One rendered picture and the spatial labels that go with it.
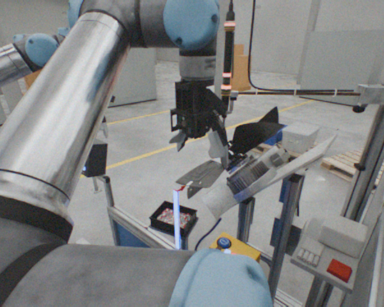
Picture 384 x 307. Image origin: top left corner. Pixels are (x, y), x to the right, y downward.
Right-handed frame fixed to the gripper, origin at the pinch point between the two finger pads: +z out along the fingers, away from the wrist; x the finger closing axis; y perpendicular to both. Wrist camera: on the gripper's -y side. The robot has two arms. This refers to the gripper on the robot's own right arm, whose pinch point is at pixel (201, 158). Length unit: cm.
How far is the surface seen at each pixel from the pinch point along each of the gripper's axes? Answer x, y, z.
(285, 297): 15, -83, 140
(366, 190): 36, -89, 41
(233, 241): 2.2, -17.3, 40.8
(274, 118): -14, -84, 12
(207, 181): -19.5, -30.6, 29.8
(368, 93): 25, -81, -7
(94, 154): -82, -12, 29
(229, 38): -24, -49, -28
